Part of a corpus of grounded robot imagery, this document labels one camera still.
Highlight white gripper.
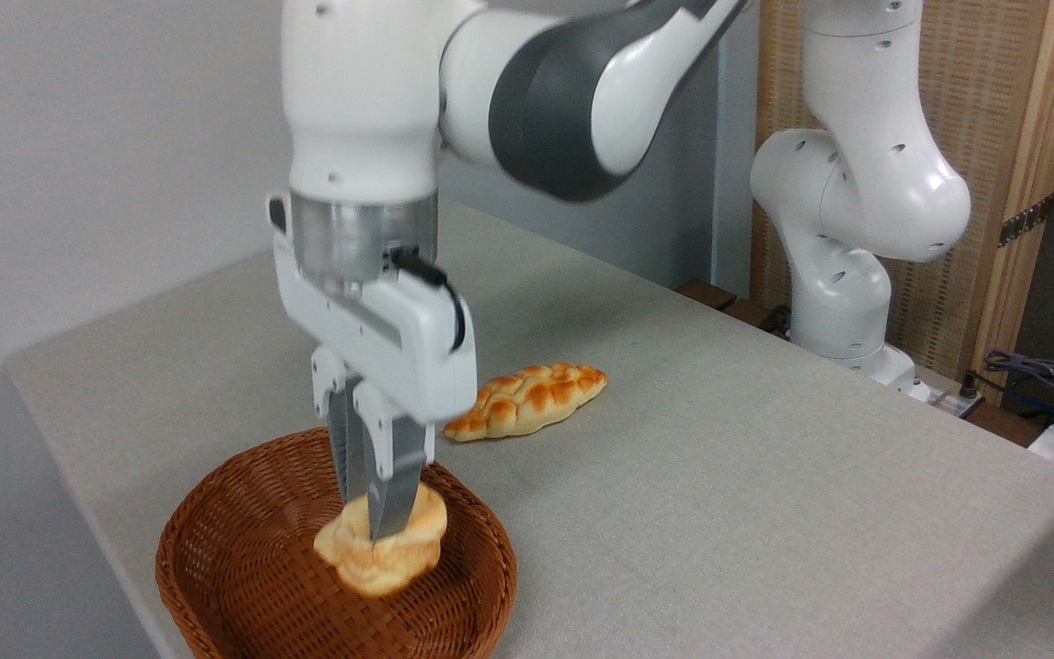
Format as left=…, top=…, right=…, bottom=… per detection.
left=268, top=194, right=479, bottom=541

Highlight pale round bread bun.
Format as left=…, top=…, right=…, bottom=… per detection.
left=313, top=482, right=449, bottom=599

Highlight braided golden bread loaf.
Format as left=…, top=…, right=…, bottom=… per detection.
left=442, top=362, right=608, bottom=443

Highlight brown wicker basket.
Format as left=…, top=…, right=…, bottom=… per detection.
left=156, top=427, right=519, bottom=659

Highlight dark brown wooden bench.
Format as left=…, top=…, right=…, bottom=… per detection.
left=678, top=279, right=795, bottom=341

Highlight metal screen hinge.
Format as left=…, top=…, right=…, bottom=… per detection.
left=998, top=195, right=1054, bottom=249

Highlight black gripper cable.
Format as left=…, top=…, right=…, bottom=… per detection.
left=388, top=247, right=469, bottom=354

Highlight tangled dark cables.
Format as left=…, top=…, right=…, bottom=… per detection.
left=962, top=346, right=1054, bottom=431

